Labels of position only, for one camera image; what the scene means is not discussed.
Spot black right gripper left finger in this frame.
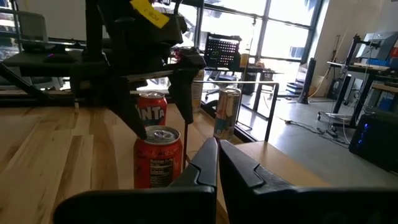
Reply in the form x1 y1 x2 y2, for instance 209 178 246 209
52 136 218 224

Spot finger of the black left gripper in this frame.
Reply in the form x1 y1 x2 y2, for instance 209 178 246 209
167 67 200 124
108 76 147 140

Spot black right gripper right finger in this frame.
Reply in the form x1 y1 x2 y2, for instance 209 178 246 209
218 139 398 224

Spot red Fanta strawberry can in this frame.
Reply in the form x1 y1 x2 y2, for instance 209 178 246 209
136 91 168 128

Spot blue silver Red Bull can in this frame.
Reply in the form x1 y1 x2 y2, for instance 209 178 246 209
213 87 242 140

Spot red Coca-Cola can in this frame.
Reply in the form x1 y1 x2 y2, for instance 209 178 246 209
133 125 183 190

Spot yellow sticky note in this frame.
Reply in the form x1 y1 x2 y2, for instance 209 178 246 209
129 0 170 29

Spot black pegboard panel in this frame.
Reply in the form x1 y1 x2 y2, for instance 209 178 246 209
203 32 243 70

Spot black computer mouse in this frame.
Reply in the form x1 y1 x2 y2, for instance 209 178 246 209
45 52 74 63

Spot grey office chair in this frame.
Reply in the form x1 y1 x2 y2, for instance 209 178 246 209
17 11 57 52

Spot grey office desk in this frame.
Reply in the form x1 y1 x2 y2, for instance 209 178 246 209
0 49 85 78

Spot black computer with blue light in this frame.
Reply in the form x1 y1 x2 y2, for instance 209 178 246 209
348 107 398 174

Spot black tower speaker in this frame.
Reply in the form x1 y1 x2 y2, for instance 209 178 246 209
297 57 317 105

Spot black standing desk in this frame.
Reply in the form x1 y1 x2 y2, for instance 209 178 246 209
317 32 398 128

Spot grey computer monitor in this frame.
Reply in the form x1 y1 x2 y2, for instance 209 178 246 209
356 30 398 62

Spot floor cables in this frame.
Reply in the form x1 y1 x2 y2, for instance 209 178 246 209
278 116 351 146

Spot black aluminium rig frame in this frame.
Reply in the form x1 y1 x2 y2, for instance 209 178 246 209
0 60 268 143

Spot black window frame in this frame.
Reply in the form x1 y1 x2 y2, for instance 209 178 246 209
174 0 324 94

